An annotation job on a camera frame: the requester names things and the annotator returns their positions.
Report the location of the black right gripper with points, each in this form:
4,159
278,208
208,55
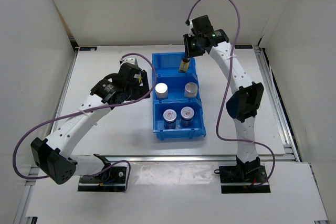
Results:
187,39

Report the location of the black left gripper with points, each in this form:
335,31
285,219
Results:
143,89

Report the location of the white jar silver lid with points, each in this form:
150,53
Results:
161,91
190,90

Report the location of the brown jar red label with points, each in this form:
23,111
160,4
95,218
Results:
187,115
169,117

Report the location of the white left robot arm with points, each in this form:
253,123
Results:
54,156

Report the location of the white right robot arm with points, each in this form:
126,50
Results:
246,96

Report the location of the blue plastic compartment bin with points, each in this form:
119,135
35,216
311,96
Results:
167,71

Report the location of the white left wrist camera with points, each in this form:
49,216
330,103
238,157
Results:
128,59

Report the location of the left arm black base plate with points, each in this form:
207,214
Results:
115,179

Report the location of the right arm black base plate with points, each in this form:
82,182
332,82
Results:
232,183

